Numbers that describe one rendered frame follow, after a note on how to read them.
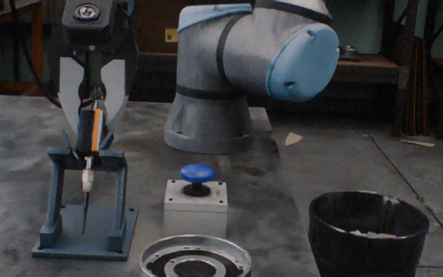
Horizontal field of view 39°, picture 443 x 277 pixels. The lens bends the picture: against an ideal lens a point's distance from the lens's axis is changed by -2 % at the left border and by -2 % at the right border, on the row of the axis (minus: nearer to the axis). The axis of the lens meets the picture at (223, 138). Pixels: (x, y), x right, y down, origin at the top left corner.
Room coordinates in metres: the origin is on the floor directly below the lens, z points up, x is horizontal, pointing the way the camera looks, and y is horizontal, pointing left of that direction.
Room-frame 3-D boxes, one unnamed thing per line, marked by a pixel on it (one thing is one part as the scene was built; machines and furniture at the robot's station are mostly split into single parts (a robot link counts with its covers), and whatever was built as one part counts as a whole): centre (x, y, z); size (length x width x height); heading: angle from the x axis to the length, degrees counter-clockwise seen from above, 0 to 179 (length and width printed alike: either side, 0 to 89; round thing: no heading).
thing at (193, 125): (1.04, 0.02, 0.85); 0.15 x 0.15 x 0.10
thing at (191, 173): (0.69, 0.03, 0.85); 0.04 x 0.04 x 0.05
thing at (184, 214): (0.70, 0.03, 0.82); 0.08 x 0.07 x 0.05; 2
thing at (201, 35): (1.03, 0.02, 0.97); 0.13 x 0.12 x 0.14; 48
